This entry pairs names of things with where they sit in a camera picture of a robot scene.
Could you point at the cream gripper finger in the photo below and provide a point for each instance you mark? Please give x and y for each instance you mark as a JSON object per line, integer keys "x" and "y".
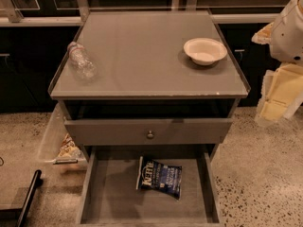
{"x": 263, "y": 36}
{"x": 281, "y": 93}

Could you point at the open grey middle drawer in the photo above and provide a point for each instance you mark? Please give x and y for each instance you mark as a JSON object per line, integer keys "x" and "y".
{"x": 110, "y": 198}

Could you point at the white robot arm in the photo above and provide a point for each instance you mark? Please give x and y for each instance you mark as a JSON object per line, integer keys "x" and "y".
{"x": 287, "y": 35}

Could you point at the black bar object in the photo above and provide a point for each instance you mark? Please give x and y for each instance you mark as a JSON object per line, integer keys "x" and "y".
{"x": 19, "y": 214}

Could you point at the round metal drawer knob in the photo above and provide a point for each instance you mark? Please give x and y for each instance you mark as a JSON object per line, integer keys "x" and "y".
{"x": 150, "y": 134}

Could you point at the snack bag in bin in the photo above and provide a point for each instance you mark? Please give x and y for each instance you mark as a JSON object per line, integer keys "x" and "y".
{"x": 69, "y": 148}

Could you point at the white paper bowl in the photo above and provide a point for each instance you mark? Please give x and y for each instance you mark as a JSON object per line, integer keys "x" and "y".
{"x": 205, "y": 51}

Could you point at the blue Kettle chip bag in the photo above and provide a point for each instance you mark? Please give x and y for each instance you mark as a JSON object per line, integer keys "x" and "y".
{"x": 160, "y": 177}

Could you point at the clear plastic storage bin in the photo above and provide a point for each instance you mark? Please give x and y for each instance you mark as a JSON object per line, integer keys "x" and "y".
{"x": 52, "y": 140}

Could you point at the clear plastic water bottle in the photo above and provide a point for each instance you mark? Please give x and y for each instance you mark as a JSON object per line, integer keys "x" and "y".
{"x": 81, "y": 62}

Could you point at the metal railing frame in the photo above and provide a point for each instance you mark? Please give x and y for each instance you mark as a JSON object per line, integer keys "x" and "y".
{"x": 223, "y": 11}

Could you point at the grey drawer cabinet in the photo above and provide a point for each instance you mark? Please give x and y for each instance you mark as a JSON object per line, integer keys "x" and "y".
{"x": 144, "y": 72}

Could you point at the closed grey top drawer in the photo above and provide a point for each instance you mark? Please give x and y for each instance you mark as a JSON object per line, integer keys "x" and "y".
{"x": 114, "y": 132}

